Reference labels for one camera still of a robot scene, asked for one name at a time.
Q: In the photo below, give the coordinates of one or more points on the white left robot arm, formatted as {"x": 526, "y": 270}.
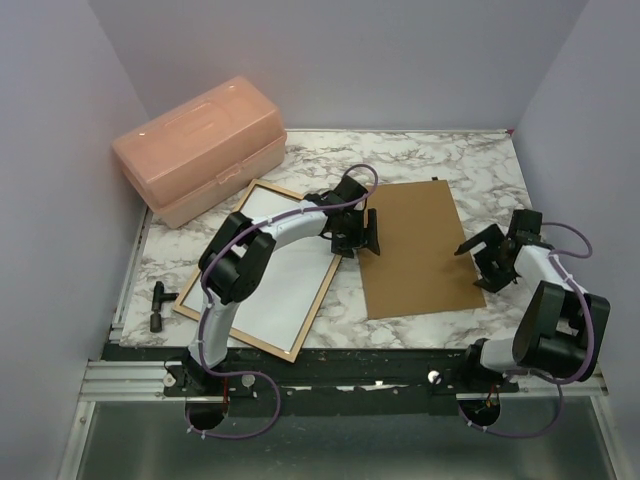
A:
{"x": 235, "y": 261}

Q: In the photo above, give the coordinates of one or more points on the aluminium extrusion rail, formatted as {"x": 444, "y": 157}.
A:
{"x": 115, "y": 381}

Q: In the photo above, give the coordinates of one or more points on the pink plastic storage box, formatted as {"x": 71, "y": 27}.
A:
{"x": 197, "y": 155}

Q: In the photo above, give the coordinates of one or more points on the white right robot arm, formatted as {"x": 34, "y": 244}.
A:
{"x": 561, "y": 332}

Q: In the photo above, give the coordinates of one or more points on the brown cardboard backing board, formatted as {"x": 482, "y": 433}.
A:
{"x": 417, "y": 271}

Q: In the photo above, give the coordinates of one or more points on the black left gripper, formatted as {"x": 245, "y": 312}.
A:
{"x": 344, "y": 247}

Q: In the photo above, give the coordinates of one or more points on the red sunset photo print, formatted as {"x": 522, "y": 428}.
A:
{"x": 285, "y": 290}

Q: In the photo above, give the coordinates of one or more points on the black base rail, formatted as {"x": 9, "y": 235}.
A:
{"x": 334, "y": 382}

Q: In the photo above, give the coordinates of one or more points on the wooden picture frame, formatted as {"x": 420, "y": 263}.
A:
{"x": 305, "y": 330}

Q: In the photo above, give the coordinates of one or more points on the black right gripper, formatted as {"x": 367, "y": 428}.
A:
{"x": 494, "y": 280}

